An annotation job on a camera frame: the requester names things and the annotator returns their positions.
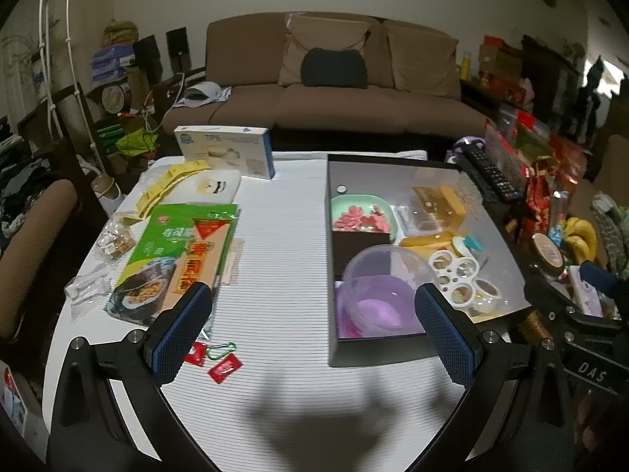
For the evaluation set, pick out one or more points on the white pouch with face print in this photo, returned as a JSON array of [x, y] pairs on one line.
[[209, 186]]

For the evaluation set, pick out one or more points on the white holder with round holes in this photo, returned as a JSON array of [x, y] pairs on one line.
[[454, 280]]

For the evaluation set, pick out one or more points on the tape roll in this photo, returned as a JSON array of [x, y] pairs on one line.
[[487, 295]]

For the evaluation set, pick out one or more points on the brown sofa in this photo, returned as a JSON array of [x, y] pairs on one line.
[[334, 108]]

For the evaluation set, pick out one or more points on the dark cabinet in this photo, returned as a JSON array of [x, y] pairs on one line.
[[550, 78]]

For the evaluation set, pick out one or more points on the yellow bottle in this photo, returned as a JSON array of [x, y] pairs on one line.
[[465, 65]]

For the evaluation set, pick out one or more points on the white pole stand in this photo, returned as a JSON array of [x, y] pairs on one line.
[[49, 59]]

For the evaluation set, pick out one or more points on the clear bag of nuts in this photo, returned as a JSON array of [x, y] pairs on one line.
[[118, 238]]

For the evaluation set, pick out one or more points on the dark brown box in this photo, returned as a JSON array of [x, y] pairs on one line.
[[358, 250]]

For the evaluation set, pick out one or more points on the white blue glove box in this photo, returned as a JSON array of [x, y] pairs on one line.
[[221, 150]]

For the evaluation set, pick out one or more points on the yellow green bag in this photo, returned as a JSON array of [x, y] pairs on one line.
[[135, 140]]

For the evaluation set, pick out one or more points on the bunch of bananas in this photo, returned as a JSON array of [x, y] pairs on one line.
[[582, 238]]

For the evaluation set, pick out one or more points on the pale green cloth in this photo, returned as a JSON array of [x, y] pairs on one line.
[[612, 231]]

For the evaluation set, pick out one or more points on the black storage box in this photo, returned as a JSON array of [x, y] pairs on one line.
[[491, 255]]

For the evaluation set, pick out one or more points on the white purple small box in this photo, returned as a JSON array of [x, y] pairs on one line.
[[585, 290]]

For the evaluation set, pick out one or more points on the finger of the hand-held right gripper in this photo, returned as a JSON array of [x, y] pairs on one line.
[[553, 297], [599, 279]]

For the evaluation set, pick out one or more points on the tan pillow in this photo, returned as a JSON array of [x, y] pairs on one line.
[[314, 34]]

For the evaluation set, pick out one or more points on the white cap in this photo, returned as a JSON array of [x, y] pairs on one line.
[[204, 93]]

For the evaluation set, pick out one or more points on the pile of red chips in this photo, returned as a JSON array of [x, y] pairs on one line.
[[361, 221]]

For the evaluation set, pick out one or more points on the black speaker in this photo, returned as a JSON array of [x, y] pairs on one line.
[[147, 59], [178, 49]]

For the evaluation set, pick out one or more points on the stack of blue boxes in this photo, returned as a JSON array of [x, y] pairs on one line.
[[110, 61]]

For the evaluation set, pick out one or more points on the white red box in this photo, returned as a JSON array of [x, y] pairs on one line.
[[14, 403]]

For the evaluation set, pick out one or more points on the clear plastic tray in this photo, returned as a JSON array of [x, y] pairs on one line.
[[417, 221]]

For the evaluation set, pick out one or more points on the clear plastic holder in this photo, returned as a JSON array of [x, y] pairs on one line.
[[88, 289]]

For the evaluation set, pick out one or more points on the green sushi kit packet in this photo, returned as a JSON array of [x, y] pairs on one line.
[[162, 250]]

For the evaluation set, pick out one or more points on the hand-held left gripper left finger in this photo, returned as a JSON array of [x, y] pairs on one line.
[[179, 334]]

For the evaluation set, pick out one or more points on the wooden chopsticks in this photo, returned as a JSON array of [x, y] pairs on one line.
[[232, 263]]

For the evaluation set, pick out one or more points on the pile of folded clothes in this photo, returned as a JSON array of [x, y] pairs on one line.
[[12, 191]]

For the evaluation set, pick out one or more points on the red sauce packet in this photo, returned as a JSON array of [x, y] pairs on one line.
[[196, 354], [225, 369]]

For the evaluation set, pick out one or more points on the pile of red snack packets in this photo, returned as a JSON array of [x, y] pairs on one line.
[[540, 167]]

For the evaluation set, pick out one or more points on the purple round device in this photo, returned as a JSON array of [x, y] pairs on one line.
[[462, 143]]

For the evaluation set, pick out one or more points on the dark cushion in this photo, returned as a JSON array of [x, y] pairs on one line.
[[334, 69]]

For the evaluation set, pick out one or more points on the jar with brown lid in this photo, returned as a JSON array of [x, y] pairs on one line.
[[548, 253]]

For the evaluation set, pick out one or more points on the white teal tape dispenser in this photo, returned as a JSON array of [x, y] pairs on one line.
[[467, 246]]

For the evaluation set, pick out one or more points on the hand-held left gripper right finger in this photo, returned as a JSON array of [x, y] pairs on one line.
[[444, 339]]

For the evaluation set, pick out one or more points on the green plate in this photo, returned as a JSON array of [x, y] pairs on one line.
[[344, 204]]

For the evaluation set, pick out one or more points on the brown chair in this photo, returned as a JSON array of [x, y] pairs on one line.
[[34, 246]]

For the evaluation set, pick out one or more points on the green carabiner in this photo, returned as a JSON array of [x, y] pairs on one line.
[[221, 350]]

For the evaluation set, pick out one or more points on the purple bowl with clear lid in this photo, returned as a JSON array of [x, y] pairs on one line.
[[378, 295]]

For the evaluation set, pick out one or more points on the strip of yellow packets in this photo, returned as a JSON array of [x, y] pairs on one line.
[[162, 188]]

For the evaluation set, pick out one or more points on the black remote control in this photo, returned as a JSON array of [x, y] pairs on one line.
[[491, 172]]

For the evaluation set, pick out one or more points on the yellow flat packet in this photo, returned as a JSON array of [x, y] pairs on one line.
[[425, 242]]

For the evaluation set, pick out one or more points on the stack of red boxes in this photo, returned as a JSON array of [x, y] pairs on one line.
[[503, 64]]

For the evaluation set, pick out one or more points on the gold yellow box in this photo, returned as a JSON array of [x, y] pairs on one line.
[[449, 201]]

